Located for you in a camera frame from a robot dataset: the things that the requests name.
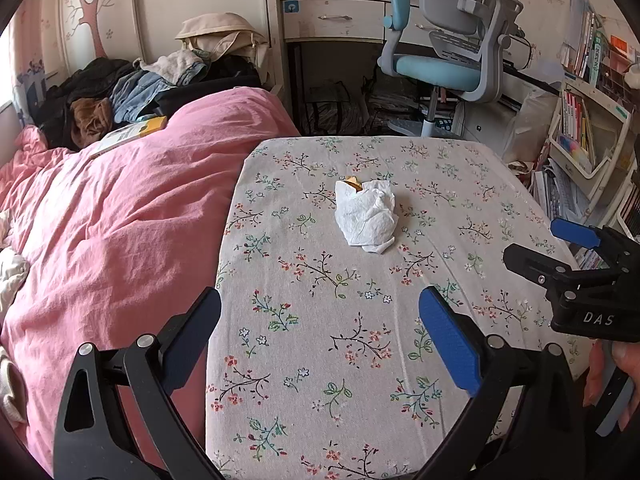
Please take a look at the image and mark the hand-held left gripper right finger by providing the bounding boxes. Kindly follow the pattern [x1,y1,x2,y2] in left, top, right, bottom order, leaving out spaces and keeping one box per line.
[415,286,588,480]

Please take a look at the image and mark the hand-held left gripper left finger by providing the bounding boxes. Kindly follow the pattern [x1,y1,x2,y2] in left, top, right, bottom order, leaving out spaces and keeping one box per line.
[52,287,223,480]

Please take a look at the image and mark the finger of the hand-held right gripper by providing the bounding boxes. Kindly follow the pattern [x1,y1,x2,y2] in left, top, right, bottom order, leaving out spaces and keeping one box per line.
[502,242,609,292]
[550,218,640,262]

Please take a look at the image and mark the white tissue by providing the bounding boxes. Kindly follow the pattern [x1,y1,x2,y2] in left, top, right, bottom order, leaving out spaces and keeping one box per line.
[334,177,398,255]

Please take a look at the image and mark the person's right hand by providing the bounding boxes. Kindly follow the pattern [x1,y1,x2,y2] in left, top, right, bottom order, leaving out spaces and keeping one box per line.
[582,341,640,433]

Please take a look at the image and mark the stack of papers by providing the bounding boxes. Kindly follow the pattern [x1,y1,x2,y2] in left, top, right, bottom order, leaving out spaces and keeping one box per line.
[530,160,601,226]

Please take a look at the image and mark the white bookshelf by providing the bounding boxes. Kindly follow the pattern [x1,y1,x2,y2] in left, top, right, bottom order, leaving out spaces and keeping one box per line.
[547,0,640,201]

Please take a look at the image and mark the floral tablecloth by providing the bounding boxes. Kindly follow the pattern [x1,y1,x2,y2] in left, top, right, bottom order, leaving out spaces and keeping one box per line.
[205,136,583,480]

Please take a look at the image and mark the row of books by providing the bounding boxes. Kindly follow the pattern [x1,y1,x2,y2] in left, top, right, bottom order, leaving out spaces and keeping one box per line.
[560,10,632,87]
[557,89,598,163]

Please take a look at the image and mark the translucent white plastic bag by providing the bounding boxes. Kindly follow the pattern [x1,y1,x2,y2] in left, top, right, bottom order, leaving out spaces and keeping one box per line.
[502,87,558,166]

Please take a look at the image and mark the pink duvet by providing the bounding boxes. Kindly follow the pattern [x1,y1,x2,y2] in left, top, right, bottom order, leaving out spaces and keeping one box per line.
[0,86,301,476]

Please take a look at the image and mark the white drawer cabinet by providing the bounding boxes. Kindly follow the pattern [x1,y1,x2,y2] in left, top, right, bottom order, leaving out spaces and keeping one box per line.
[452,100,526,156]

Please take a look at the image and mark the cream crumpled cloth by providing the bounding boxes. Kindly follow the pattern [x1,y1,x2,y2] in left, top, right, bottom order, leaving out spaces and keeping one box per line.
[0,210,32,426]

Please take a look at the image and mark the blue and grey desk chair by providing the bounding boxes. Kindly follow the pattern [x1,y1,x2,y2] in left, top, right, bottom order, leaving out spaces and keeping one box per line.
[376,0,526,138]

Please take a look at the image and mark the yellow book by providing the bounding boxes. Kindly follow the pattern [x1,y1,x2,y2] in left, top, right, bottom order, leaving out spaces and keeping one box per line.
[90,116,168,158]

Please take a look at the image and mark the brown garment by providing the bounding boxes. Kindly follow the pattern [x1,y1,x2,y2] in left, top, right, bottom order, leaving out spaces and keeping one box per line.
[70,97,113,148]

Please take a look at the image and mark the blue denim garment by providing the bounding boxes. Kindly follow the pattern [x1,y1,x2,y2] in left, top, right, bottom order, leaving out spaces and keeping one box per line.
[107,70,176,123]

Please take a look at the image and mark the black striped bag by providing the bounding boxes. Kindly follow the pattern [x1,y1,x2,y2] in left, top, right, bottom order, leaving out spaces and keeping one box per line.
[302,85,368,136]

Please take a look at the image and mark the dark cloth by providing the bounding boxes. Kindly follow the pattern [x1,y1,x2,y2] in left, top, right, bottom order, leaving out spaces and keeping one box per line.
[205,55,263,92]

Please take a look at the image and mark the grey white garment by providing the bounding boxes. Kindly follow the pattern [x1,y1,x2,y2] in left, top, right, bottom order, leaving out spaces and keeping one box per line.
[132,50,211,86]

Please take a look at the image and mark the black jacket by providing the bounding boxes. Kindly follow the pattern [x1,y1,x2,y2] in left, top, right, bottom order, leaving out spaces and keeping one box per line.
[37,57,136,151]

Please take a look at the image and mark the beige canvas bag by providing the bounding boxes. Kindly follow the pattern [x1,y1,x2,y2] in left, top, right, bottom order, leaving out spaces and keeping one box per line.
[175,12,271,61]

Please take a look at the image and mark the white desk with drawers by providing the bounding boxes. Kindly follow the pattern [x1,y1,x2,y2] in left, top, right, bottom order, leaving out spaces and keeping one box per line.
[277,0,533,136]

